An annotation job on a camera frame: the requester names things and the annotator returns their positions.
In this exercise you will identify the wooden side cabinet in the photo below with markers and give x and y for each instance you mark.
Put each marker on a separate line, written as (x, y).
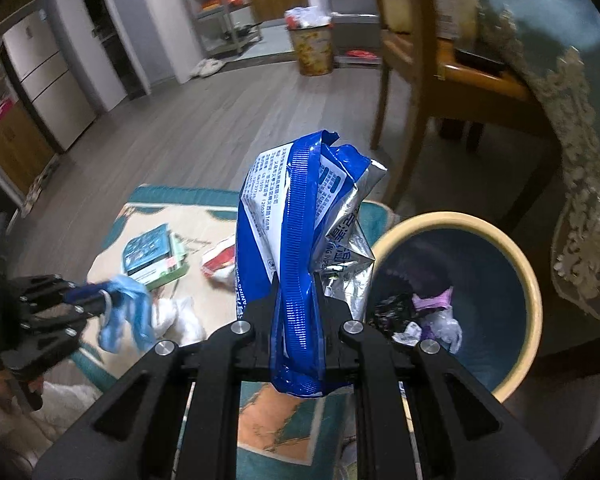
(15, 155)

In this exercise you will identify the purple wrapper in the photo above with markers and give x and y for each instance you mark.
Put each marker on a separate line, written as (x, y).
(430, 302)

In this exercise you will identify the metal shelf rack with panel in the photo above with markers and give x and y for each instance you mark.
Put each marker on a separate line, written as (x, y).
(350, 25)

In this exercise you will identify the cream tote bag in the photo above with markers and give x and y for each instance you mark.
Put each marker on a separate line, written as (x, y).
(405, 5)

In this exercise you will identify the red and white wrapper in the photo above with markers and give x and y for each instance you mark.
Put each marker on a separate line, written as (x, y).
(220, 260)

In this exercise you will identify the grey floor mat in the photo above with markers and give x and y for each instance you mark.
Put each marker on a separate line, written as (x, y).
(277, 42)

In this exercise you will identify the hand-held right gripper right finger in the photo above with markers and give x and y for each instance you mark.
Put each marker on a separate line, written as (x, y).
(337, 345)

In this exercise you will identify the orange plastic bag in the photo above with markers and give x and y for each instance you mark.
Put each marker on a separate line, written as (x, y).
(222, 1)

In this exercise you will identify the teal bin with yellow rim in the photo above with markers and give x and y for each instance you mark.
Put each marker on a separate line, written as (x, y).
(480, 270)

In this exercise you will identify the blue foil packet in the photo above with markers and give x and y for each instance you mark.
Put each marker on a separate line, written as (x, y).
(290, 210)

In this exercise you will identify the floral trash can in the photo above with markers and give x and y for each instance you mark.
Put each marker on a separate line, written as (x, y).
(312, 55)

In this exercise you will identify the black plastic bag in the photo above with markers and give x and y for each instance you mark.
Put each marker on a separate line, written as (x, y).
(392, 310)

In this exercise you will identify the white fleece garment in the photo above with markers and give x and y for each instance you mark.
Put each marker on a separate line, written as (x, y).
(65, 420)

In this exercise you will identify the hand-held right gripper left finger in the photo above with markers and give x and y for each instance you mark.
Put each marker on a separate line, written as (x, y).
(257, 340)

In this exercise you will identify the flat black case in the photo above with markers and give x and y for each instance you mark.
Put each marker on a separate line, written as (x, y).
(480, 57)

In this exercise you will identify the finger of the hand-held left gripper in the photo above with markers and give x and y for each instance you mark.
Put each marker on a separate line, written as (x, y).
(55, 330)
(50, 290)

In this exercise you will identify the red plastic item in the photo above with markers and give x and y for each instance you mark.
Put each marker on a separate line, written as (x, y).
(362, 54)

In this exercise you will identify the teal printed box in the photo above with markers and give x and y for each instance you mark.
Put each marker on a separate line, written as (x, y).
(147, 252)

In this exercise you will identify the white tissue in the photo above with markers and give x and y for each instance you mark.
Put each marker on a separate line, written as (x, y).
(185, 320)

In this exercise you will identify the clear plastic bag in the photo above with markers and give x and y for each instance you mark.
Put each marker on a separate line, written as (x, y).
(445, 327)

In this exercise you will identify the blue cloth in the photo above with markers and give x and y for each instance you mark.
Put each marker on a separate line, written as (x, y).
(130, 300)

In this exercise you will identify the white trash bag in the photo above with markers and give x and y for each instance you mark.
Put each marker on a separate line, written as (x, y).
(307, 16)

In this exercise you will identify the white refrigerator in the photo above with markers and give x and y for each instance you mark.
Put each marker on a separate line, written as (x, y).
(55, 85)

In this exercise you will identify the open metal shelf rack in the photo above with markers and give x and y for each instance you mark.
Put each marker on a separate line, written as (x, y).
(235, 45)

